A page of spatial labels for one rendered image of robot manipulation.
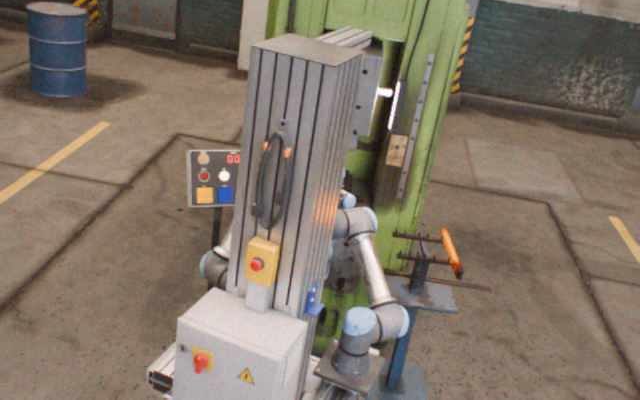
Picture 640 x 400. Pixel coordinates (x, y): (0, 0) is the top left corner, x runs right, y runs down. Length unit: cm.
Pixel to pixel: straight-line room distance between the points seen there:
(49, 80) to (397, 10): 496
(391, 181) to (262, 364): 178
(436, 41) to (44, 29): 495
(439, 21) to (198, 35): 665
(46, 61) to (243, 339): 581
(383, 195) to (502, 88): 605
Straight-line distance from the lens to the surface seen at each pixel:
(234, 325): 194
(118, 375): 361
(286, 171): 176
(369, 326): 235
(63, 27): 729
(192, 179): 314
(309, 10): 318
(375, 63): 307
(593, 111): 970
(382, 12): 318
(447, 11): 319
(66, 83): 745
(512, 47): 923
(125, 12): 988
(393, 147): 332
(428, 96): 328
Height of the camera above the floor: 242
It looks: 25 degrees down
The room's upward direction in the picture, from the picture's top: 9 degrees clockwise
